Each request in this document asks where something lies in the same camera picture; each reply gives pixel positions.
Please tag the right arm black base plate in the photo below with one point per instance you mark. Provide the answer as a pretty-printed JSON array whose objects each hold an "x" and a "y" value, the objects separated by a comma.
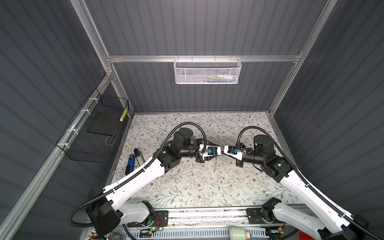
[{"x": 261, "y": 216}]

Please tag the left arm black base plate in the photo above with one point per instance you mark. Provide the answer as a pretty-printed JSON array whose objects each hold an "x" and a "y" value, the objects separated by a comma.
[{"x": 158, "y": 219}]

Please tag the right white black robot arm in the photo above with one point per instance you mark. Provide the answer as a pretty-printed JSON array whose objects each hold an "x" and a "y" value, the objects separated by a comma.
[{"x": 330, "y": 222}]

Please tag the white mesh wall basket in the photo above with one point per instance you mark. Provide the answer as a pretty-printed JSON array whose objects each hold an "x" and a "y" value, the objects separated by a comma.
[{"x": 207, "y": 71}]

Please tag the white slotted cable duct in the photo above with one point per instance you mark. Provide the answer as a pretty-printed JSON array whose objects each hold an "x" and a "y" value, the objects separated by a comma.
[{"x": 199, "y": 234}]

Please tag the white cylinder canister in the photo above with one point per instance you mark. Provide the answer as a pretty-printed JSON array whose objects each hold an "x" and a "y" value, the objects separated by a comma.
[{"x": 238, "y": 233}]

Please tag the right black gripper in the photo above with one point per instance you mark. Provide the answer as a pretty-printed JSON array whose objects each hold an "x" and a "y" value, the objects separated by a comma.
[{"x": 238, "y": 162}]

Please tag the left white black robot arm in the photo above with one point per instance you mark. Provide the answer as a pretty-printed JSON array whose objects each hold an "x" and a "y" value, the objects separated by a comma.
[{"x": 106, "y": 208}]

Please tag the blue black tool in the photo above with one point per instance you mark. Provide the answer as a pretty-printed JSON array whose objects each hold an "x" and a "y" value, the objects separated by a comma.
[{"x": 134, "y": 159}]

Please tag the black wire wall basket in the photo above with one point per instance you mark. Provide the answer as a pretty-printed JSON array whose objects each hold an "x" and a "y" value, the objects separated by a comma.
[{"x": 97, "y": 132}]

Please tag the yellow marker in basket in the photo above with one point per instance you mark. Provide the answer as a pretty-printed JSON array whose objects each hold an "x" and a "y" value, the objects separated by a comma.
[{"x": 123, "y": 115}]

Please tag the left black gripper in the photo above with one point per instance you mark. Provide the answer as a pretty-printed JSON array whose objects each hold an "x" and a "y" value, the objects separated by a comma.
[{"x": 197, "y": 158}]

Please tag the metal perforated ring disc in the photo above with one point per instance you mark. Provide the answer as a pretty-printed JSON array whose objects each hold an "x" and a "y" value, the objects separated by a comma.
[{"x": 216, "y": 163}]

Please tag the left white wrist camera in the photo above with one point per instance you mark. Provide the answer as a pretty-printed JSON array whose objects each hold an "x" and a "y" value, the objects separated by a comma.
[{"x": 211, "y": 152}]

